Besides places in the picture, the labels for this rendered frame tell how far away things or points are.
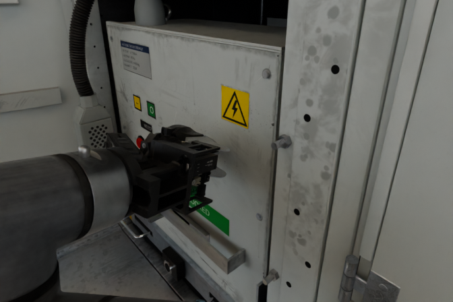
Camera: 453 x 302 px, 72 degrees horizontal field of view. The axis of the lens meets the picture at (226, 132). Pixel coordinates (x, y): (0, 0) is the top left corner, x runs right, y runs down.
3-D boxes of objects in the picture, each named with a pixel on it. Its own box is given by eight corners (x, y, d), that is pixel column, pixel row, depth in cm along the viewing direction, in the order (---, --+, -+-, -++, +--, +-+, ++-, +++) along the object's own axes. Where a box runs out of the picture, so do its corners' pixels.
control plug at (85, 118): (91, 184, 71) (76, 111, 64) (83, 175, 75) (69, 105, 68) (123, 172, 76) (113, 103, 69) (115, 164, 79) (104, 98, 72)
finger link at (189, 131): (202, 156, 45) (159, 168, 38) (192, 153, 46) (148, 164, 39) (206, 125, 44) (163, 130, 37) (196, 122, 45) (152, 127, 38)
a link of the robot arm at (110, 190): (42, 220, 30) (44, 137, 28) (85, 206, 34) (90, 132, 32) (91, 253, 26) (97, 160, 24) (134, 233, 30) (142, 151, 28)
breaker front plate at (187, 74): (256, 336, 54) (273, 54, 35) (129, 205, 87) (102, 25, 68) (261, 331, 55) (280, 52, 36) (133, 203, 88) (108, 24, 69)
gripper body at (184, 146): (215, 203, 39) (141, 240, 29) (164, 181, 43) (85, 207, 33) (224, 143, 38) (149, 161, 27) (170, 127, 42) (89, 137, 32)
